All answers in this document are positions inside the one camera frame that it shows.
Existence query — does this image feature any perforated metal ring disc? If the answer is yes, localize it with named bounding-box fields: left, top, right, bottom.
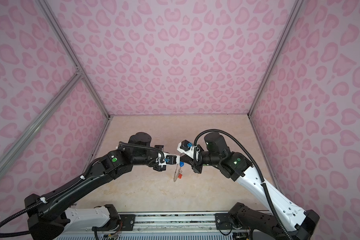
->
left=173, top=164, right=182, bottom=182

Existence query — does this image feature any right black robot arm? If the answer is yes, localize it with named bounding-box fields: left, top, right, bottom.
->
left=178, top=129, right=320, bottom=240

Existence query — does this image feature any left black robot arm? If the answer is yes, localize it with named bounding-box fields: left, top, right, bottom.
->
left=0, top=132, right=165, bottom=240

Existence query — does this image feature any left diagonal aluminium strut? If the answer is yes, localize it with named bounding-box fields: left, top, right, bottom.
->
left=0, top=71, right=82, bottom=180

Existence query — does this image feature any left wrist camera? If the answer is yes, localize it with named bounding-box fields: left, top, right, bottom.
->
left=159, top=153, right=180, bottom=166

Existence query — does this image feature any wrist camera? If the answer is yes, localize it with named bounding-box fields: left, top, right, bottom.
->
left=159, top=153, right=180, bottom=166
left=177, top=140, right=199, bottom=162

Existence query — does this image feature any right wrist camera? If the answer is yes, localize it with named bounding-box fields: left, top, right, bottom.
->
left=177, top=140, right=199, bottom=162

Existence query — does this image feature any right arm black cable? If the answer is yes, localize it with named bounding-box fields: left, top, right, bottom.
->
left=193, top=128, right=295, bottom=240

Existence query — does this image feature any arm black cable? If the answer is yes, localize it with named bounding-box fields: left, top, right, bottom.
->
left=193, top=128, right=295, bottom=240
left=116, top=142, right=166, bottom=166

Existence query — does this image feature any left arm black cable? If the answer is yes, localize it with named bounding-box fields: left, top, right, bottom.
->
left=116, top=142, right=166, bottom=166

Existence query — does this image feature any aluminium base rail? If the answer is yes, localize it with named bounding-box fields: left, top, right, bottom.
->
left=53, top=210, right=307, bottom=240

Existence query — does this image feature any left corner aluminium post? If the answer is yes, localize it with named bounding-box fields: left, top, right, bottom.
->
left=35, top=0, right=111, bottom=120

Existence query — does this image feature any corner aluminium post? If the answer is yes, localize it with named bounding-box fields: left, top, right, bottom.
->
left=35, top=0, right=111, bottom=120
left=248, top=0, right=306, bottom=119

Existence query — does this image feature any right corner aluminium post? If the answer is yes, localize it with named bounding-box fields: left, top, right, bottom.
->
left=248, top=0, right=306, bottom=119

